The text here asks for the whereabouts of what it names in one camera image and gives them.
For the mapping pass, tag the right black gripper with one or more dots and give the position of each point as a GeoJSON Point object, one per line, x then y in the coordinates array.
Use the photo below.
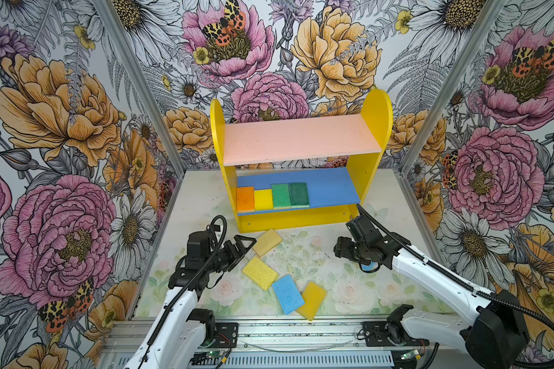
{"type": "Point", "coordinates": [342, 249]}

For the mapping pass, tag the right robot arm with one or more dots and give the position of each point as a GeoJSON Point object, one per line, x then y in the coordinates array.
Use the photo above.
{"type": "Point", "coordinates": [494, 334]}

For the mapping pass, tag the yellow porous sponge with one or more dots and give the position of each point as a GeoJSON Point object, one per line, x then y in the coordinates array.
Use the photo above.
{"type": "Point", "coordinates": [260, 273]}

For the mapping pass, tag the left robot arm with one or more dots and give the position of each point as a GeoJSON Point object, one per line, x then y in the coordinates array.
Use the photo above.
{"type": "Point", "coordinates": [180, 328]}

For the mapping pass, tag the pale yellow sponge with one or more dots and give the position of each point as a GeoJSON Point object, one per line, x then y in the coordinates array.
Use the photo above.
{"type": "Point", "coordinates": [266, 242]}

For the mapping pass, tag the bright yellow sponge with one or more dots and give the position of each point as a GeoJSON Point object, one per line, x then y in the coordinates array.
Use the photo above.
{"type": "Point", "coordinates": [263, 200]}

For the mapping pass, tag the golden yellow sponge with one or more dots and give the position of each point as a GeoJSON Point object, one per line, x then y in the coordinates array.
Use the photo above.
{"type": "Point", "coordinates": [313, 297]}

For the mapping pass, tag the orange sponge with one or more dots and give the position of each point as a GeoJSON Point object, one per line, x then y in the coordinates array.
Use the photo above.
{"type": "Point", "coordinates": [245, 199]}

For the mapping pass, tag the yellow wooden shelf unit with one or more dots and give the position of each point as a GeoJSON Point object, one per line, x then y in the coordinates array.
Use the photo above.
{"type": "Point", "coordinates": [334, 193]}

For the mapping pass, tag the dark green sponge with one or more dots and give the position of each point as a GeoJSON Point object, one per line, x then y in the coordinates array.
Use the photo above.
{"type": "Point", "coordinates": [298, 195]}

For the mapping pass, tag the aluminium front rail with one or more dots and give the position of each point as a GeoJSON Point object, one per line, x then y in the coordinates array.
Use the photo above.
{"type": "Point", "coordinates": [324, 333]}

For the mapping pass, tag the blue porous sponge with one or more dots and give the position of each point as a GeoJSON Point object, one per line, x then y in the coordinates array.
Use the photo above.
{"type": "Point", "coordinates": [288, 295]}

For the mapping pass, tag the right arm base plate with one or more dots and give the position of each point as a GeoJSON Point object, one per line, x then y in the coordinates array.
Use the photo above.
{"type": "Point", "coordinates": [383, 334]}

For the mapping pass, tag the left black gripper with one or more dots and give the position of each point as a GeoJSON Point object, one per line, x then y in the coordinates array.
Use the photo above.
{"type": "Point", "coordinates": [241, 247]}

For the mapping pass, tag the light blue sponge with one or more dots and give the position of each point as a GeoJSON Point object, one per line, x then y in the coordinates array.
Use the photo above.
{"type": "Point", "coordinates": [371, 268]}

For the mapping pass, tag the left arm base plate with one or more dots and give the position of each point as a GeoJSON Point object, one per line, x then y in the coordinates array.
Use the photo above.
{"type": "Point", "coordinates": [225, 336]}

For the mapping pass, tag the light green sponge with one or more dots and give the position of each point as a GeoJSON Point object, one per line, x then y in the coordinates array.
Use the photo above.
{"type": "Point", "coordinates": [281, 196]}

